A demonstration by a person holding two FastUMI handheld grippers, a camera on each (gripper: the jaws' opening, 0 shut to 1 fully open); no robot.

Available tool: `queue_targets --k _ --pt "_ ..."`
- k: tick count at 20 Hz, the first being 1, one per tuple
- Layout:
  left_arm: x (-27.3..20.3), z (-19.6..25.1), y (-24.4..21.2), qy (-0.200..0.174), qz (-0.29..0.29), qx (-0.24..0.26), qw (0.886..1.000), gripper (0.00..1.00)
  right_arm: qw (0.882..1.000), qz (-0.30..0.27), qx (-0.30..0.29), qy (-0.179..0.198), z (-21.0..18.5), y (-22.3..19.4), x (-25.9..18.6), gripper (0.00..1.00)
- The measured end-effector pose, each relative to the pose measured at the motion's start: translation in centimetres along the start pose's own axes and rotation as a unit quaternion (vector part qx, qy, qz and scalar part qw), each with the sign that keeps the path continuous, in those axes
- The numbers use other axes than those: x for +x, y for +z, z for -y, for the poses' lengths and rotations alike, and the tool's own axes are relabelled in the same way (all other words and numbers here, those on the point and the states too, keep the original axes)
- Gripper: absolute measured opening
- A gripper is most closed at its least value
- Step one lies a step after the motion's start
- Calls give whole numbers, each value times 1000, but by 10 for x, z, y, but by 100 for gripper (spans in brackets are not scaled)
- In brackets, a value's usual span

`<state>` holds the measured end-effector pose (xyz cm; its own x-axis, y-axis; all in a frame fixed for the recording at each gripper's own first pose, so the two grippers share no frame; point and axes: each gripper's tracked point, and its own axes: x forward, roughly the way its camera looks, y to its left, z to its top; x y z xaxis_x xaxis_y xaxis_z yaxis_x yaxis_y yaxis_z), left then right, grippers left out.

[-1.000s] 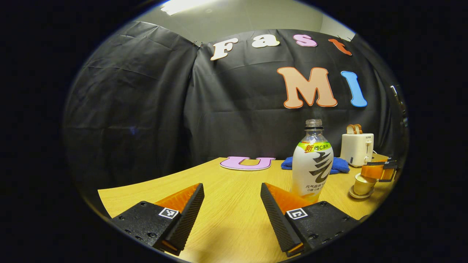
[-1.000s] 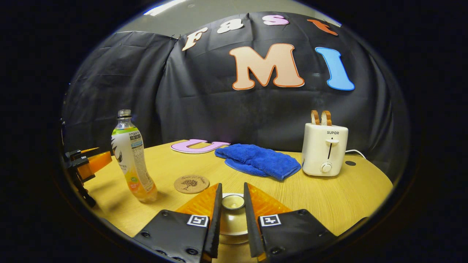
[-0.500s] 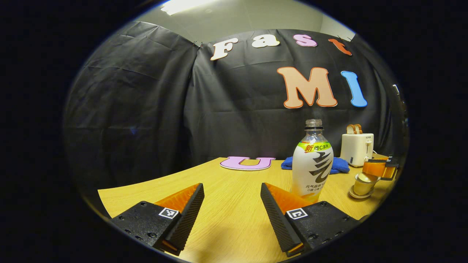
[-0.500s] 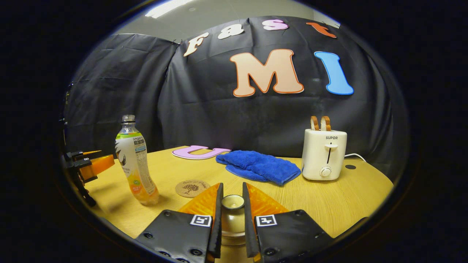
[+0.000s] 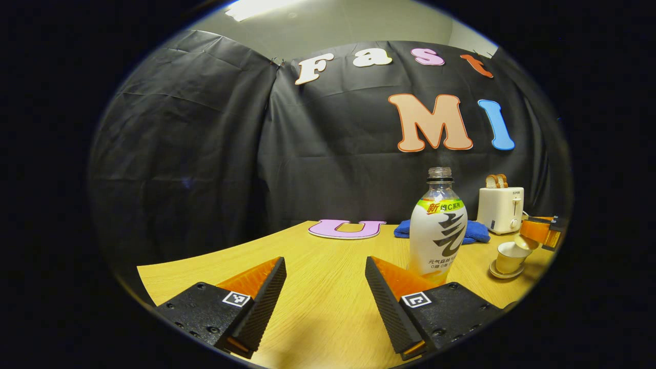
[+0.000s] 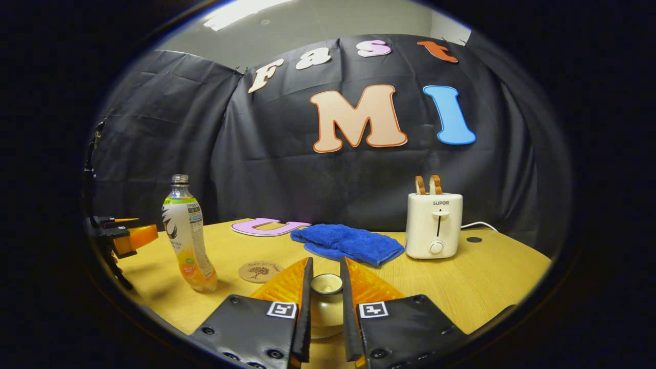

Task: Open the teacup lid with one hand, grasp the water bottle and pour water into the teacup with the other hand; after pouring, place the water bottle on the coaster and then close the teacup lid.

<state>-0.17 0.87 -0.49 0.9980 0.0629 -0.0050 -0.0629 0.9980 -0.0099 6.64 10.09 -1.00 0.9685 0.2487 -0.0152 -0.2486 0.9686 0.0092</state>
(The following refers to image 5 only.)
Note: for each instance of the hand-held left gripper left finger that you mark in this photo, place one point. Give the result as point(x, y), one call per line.
point(266, 302)

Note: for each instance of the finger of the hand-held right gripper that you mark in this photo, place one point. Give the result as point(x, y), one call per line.
point(535, 231)
point(556, 221)

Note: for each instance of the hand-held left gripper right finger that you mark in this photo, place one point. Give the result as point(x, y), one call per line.
point(389, 307)

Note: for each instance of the cream teacup lid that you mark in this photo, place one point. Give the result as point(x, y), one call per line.
point(526, 242)

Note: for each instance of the cream teacup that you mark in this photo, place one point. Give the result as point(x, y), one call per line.
point(510, 261)

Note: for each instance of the white label water bottle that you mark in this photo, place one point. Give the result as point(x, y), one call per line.
point(433, 241)

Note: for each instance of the white toaster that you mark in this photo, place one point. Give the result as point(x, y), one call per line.
point(499, 210)

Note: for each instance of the cream saucer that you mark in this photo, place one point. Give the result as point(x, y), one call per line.
point(496, 272)

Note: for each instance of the blue towel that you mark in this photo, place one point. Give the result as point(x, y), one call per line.
point(476, 231)

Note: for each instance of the toast bread slice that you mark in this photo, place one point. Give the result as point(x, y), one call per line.
point(503, 180)
point(492, 182)

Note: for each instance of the pink paper cutout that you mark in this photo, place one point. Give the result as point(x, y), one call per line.
point(323, 230)

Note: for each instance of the black backdrop cloth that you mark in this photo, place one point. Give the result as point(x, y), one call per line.
point(205, 154)

